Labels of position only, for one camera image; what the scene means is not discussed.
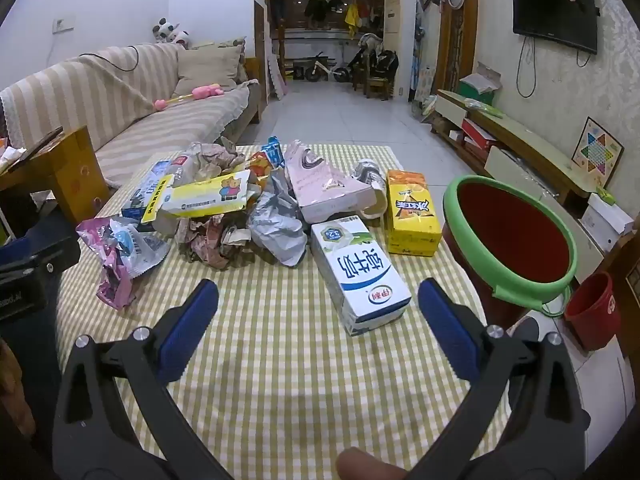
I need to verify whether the white printed paper cup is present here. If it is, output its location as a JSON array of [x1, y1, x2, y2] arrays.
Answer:
[[350, 159, 387, 193]]

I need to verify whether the yellow orange snack box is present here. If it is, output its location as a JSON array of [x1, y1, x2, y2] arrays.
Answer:
[[385, 170, 443, 258]]

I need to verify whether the yellow wooden stool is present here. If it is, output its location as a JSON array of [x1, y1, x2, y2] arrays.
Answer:
[[0, 126, 111, 226]]

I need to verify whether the red box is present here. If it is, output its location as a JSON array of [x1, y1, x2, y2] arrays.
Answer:
[[460, 119, 498, 151]]

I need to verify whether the black hanging jacket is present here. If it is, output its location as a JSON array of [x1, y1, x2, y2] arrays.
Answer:
[[304, 0, 343, 31]]

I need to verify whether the blue white package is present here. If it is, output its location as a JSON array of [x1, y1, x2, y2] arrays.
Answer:
[[121, 160, 176, 221]]

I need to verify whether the clear plastic bag blue print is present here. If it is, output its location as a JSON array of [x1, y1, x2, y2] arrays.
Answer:
[[110, 217, 171, 278]]

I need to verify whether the colourful star checkers board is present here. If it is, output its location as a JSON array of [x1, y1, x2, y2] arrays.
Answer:
[[571, 116, 625, 188]]

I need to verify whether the white balance bike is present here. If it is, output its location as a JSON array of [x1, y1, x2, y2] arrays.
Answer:
[[305, 51, 351, 83]]

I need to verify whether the pink printed carton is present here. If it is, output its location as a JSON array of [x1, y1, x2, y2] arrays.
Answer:
[[284, 140, 378, 225]]

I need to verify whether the red bucket with green rim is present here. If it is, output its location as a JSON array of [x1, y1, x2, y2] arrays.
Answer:
[[442, 174, 578, 333]]

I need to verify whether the white blue milk carton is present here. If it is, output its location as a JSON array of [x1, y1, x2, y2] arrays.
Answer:
[[310, 216, 413, 337]]

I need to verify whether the silver foil bag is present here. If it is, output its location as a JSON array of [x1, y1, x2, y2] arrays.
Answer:
[[248, 170, 308, 267]]

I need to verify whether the beige pillow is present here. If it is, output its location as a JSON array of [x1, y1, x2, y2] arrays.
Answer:
[[172, 45, 246, 96]]

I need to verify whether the low wooden television cabinet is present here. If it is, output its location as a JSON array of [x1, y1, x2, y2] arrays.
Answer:
[[432, 89, 601, 206]]

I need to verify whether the black phone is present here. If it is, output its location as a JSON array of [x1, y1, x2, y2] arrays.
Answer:
[[7, 127, 65, 175]]

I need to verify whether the orange snack packet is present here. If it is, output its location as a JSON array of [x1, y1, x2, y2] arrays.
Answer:
[[247, 136, 287, 183]]

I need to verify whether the green white cardboard box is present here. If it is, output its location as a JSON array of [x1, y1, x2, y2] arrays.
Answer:
[[457, 62, 502, 106]]

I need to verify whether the white patterned board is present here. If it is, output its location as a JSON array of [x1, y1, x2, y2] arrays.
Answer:
[[412, 57, 436, 106]]

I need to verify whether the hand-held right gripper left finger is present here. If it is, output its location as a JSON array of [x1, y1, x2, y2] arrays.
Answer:
[[52, 279, 236, 480]]

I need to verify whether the yellow checked tablecloth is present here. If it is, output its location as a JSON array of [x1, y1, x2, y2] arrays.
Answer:
[[55, 144, 516, 480]]

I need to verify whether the white crumpled tissue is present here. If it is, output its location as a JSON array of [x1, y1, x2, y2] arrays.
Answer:
[[0, 147, 26, 171]]

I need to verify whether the wooden chair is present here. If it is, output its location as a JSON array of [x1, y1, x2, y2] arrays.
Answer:
[[364, 60, 391, 100]]

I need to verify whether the pink toy wand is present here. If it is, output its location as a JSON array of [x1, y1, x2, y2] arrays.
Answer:
[[153, 84, 224, 112]]

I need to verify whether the small red bucket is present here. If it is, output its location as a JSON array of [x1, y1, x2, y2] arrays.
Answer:
[[565, 271, 616, 352]]

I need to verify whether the pink plastic wrapper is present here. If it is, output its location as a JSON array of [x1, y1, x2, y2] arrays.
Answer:
[[76, 217, 138, 311]]

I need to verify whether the person's right hand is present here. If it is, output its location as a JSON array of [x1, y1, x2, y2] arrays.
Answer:
[[336, 447, 408, 480]]

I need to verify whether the foam mat stack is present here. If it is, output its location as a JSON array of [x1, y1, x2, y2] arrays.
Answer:
[[267, 55, 291, 101]]

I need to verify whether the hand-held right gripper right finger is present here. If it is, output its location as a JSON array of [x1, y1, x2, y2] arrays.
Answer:
[[417, 276, 588, 480]]

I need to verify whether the black hanging cable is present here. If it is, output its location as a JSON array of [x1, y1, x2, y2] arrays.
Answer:
[[516, 37, 537, 99]]

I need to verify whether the green packet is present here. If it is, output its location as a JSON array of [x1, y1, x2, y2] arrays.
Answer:
[[465, 97, 506, 120]]

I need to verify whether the yellow medicine box with bears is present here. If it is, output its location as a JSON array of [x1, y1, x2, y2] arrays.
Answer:
[[141, 169, 262, 224]]

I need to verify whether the crumpled clear plastic packaging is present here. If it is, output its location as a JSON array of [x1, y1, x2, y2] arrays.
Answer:
[[167, 154, 196, 188]]

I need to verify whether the beige striped sofa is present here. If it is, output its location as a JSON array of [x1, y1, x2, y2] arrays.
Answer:
[[0, 42, 263, 191]]

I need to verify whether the crumpled brown paper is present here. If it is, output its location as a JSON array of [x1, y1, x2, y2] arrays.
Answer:
[[175, 212, 256, 271], [187, 141, 246, 181]]

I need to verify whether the black wall television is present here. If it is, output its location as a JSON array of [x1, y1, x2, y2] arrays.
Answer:
[[512, 0, 599, 55]]

